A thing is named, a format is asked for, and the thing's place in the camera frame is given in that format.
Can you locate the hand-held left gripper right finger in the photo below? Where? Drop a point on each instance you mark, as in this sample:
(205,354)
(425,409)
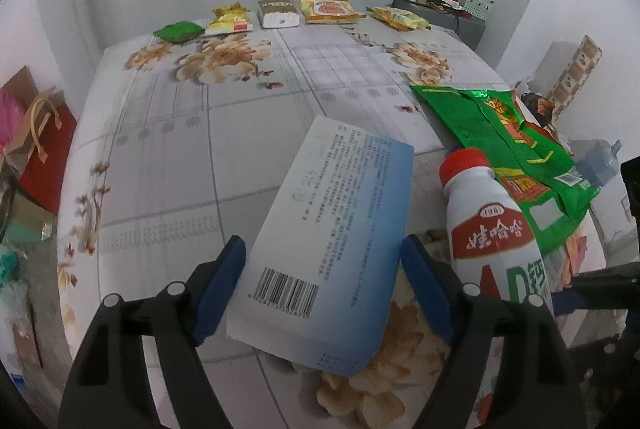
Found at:
(427,291)

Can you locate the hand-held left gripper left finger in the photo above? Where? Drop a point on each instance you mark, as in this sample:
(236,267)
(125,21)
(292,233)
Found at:
(220,291)

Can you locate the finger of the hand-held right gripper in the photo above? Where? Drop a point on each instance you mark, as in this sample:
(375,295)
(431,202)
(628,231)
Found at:
(605,286)

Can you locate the white blue carton box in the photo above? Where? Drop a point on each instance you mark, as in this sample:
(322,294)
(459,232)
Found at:
(330,234)

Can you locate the large green snack bag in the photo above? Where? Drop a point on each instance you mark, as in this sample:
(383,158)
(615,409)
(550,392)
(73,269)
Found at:
(515,144)

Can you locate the white milk bottle red cap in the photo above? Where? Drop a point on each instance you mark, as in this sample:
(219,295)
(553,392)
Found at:
(492,234)

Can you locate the dark printed bag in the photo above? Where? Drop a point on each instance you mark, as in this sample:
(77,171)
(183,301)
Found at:
(537,104)

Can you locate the patterned cardboard box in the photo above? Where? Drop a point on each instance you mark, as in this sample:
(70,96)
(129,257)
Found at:
(575,69)

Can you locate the floral tablecloth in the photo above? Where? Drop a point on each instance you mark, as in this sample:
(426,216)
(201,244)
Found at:
(200,134)

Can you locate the red paper bag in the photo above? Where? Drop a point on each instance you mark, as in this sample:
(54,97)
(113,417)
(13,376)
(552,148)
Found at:
(42,164)

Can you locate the grey cabinet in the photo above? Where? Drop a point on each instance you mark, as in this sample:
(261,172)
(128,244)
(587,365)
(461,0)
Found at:
(470,29)

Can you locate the green calendar box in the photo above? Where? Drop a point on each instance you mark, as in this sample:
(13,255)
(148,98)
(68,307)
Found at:
(475,4)

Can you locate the small green snack packet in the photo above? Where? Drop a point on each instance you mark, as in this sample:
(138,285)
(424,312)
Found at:
(178,30)

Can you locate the small yellow snack packet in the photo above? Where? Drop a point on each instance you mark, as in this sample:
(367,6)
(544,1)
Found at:
(229,20)

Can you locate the pink plastic bag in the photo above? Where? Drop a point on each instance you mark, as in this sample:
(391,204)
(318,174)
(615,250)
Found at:
(9,114)

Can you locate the yellow green snack packet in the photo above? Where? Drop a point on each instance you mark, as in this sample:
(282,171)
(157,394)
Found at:
(400,16)

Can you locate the brown white tissue pack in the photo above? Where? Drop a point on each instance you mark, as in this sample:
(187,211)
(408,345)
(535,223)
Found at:
(277,12)

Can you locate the brown paper bag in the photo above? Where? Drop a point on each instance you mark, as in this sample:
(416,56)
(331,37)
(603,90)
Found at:
(22,81)

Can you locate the orange yellow snack packet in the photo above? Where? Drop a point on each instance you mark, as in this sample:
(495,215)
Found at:
(327,9)

